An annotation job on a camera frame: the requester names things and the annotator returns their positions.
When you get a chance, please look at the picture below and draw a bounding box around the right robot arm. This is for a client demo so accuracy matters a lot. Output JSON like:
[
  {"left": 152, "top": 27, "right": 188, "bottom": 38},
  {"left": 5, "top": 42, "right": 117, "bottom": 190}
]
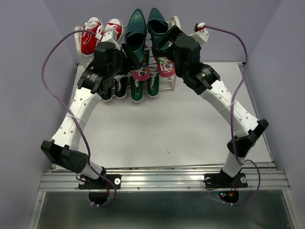
[{"left": 156, "top": 23, "right": 269, "bottom": 189}]

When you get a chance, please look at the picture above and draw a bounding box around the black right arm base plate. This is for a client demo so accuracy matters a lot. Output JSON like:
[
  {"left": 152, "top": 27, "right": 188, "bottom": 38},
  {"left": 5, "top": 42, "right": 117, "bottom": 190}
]
[{"left": 204, "top": 173, "right": 248, "bottom": 189}]

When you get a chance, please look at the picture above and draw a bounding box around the dark green loafer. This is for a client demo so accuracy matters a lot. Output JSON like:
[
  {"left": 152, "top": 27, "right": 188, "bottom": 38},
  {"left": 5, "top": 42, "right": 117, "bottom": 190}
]
[
  {"left": 125, "top": 8, "right": 147, "bottom": 63},
  {"left": 147, "top": 8, "right": 169, "bottom": 57}
]

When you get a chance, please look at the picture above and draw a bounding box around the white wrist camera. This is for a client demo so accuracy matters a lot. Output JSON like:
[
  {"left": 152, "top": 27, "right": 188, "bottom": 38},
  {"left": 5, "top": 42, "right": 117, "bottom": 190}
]
[
  {"left": 189, "top": 22, "right": 209, "bottom": 46},
  {"left": 101, "top": 29, "right": 119, "bottom": 47}
]

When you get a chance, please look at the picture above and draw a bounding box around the cream shoe rack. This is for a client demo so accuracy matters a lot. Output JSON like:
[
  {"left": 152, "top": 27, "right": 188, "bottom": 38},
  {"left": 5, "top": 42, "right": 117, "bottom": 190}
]
[{"left": 72, "top": 26, "right": 177, "bottom": 97}]

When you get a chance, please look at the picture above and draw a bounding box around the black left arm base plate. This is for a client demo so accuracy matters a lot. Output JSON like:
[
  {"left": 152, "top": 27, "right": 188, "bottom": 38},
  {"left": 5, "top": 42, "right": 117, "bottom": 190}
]
[{"left": 77, "top": 174, "right": 122, "bottom": 190}]

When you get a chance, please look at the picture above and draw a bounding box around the red sneaker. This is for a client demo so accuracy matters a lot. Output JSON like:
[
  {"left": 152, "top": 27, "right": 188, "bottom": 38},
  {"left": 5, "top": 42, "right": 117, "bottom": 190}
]
[
  {"left": 105, "top": 18, "right": 124, "bottom": 42},
  {"left": 81, "top": 17, "right": 102, "bottom": 57}
]

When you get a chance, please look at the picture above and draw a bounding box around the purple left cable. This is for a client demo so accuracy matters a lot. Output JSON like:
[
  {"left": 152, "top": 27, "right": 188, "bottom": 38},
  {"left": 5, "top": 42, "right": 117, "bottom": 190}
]
[{"left": 41, "top": 30, "right": 118, "bottom": 208}]

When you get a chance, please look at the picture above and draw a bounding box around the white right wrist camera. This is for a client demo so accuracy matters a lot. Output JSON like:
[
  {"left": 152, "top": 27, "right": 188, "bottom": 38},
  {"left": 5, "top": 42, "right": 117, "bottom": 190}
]
[{"left": 189, "top": 22, "right": 209, "bottom": 46}]

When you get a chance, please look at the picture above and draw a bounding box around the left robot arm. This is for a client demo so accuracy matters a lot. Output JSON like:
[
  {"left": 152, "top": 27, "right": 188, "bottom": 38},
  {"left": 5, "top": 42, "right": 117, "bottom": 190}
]
[{"left": 41, "top": 42, "right": 140, "bottom": 188}]

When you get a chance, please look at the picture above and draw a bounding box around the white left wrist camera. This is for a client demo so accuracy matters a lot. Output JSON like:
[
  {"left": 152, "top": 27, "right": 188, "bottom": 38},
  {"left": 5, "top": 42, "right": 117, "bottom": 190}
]
[{"left": 101, "top": 29, "right": 119, "bottom": 47}]

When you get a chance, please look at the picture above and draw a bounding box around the black sneaker right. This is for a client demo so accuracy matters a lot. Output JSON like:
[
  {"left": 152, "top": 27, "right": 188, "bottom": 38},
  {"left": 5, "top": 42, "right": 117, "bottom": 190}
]
[{"left": 114, "top": 77, "right": 128, "bottom": 100}]

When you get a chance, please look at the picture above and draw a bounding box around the aluminium table edge rail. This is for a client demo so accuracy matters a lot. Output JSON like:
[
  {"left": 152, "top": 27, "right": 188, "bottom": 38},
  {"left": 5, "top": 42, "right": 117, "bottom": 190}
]
[{"left": 39, "top": 163, "right": 290, "bottom": 192}]

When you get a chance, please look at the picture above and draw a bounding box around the green canvas sneaker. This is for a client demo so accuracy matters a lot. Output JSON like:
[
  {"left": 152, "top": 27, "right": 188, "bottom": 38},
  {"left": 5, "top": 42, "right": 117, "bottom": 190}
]
[
  {"left": 130, "top": 77, "right": 143, "bottom": 103},
  {"left": 147, "top": 73, "right": 160, "bottom": 98}
]

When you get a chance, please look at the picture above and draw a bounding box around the black sneaker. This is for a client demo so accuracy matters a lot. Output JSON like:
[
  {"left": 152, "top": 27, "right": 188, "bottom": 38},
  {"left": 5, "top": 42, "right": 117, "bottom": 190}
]
[
  {"left": 101, "top": 88, "right": 112, "bottom": 103},
  {"left": 114, "top": 77, "right": 128, "bottom": 100}
]

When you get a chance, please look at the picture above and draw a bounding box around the red sneaker right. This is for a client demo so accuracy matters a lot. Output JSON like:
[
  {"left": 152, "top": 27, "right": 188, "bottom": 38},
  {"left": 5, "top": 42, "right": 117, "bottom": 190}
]
[{"left": 105, "top": 18, "right": 124, "bottom": 42}]

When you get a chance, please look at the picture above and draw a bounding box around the black sneaker left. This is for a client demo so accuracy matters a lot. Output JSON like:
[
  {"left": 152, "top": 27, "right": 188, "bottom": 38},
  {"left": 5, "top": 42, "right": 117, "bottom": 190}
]
[{"left": 101, "top": 88, "right": 112, "bottom": 103}]

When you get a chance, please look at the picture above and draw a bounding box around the pink slide sandal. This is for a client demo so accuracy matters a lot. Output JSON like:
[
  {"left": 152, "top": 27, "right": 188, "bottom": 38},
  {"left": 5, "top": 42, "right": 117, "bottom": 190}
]
[
  {"left": 153, "top": 56, "right": 175, "bottom": 78},
  {"left": 132, "top": 50, "right": 150, "bottom": 81}
]

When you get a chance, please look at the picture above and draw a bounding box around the red sneaker left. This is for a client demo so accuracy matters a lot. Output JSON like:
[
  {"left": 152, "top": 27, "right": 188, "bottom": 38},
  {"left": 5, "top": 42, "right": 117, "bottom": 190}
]
[{"left": 81, "top": 17, "right": 102, "bottom": 57}]

